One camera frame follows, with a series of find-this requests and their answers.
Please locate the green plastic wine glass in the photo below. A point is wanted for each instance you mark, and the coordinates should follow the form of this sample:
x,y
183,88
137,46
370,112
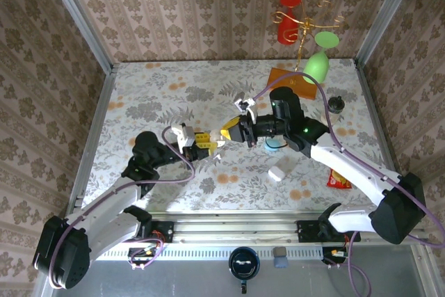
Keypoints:
x,y
316,67

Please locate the grey metal sheet panel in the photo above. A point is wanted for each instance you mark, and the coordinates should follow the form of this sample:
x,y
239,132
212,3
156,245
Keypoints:
x,y
191,281

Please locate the red snack packet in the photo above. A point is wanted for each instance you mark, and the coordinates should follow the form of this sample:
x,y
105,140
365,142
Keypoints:
x,y
339,180

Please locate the blue earbud charging case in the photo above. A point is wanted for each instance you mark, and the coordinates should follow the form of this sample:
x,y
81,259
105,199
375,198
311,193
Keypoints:
x,y
273,144

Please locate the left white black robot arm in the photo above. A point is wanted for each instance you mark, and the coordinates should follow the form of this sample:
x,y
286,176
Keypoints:
x,y
111,203

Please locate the small grey block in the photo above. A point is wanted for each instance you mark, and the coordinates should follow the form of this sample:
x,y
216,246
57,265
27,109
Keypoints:
x,y
280,251

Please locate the small white earbud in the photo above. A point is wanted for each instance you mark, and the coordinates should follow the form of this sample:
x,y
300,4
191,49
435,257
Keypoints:
x,y
217,156

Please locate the small jar with black lid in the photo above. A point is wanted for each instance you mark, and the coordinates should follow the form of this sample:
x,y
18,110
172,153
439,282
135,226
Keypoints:
x,y
336,104

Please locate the red plastic wine glass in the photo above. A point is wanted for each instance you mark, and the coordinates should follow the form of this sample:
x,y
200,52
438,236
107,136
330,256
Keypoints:
x,y
286,29

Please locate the aluminium table side rail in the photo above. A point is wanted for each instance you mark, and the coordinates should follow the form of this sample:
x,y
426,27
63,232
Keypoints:
x,y
382,137
92,137

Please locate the aluminium frame post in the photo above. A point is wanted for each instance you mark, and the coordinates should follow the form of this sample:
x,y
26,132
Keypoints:
x,y
80,18
387,12

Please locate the aluminium mounting rail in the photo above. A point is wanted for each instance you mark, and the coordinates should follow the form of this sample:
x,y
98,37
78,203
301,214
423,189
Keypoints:
x,y
236,231

